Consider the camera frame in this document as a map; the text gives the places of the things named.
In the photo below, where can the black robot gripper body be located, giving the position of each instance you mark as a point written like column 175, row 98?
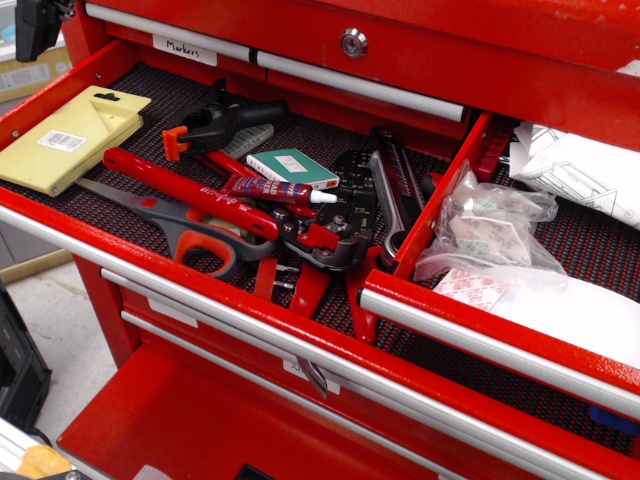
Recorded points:
column 38, row 24

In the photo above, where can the red threadlocker glue tube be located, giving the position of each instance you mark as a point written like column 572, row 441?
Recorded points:
column 275, row 190

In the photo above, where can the bottom open red drawer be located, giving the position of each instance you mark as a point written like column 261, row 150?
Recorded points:
column 196, row 423

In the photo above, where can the right open red drawer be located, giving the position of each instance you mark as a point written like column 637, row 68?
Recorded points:
column 593, row 247

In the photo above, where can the cardboard box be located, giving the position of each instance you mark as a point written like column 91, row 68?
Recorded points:
column 23, row 79

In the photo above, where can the yellow flat plastic case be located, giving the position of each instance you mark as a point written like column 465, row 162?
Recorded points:
column 60, row 149

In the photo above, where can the white markers label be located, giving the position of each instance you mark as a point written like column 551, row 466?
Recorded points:
column 184, row 50

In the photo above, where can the black spring clamp orange tips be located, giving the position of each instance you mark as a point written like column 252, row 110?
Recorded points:
column 211, row 124

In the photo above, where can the clear ribbed bit case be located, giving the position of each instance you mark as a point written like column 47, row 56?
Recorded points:
column 247, row 140

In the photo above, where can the grey orange scissors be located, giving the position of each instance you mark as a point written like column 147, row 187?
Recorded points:
column 185, row 229

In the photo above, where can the green white small box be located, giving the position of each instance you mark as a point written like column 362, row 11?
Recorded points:
column 292, row 165

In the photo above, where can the silver cabinet key lock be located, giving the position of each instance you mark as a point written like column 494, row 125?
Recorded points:
column 354, row 43

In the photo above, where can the red bit strip holder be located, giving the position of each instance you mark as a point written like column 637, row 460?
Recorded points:
column 266, row 279

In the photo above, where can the black plastic crate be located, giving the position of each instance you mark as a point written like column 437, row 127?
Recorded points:
column 25, row 377

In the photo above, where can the red tool cabinet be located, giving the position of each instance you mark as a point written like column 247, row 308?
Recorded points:
column 431, row 68

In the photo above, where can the silver black utility knife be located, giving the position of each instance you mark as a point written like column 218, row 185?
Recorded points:
column 397, row 189

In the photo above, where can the red hex bit holder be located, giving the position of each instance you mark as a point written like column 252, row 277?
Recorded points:
column 493, row 145

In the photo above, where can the clear bag of adhesive pads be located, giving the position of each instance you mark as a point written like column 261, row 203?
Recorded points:
column 486, row 228

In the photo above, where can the red white adhesive pad sheet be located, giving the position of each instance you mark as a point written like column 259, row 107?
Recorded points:
column 471, row 289

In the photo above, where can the white instruction paper sheets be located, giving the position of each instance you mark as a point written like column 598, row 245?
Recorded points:
column 590, row 173

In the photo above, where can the white plastic bag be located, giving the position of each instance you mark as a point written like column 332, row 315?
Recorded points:
column 574, row 311

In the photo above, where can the blue tape piece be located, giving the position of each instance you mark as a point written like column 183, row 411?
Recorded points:
column 614, row 420

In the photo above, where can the red handled pliers tool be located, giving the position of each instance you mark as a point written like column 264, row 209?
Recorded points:
column 214, row 202

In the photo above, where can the black red wire stripper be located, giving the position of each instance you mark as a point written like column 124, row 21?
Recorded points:
column 325, row 250

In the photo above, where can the black crimping tool red handles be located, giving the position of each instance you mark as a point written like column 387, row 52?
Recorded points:
column 358, row 204

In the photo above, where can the red black screwdriver handle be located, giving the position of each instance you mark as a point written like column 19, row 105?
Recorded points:
column 429, row 183

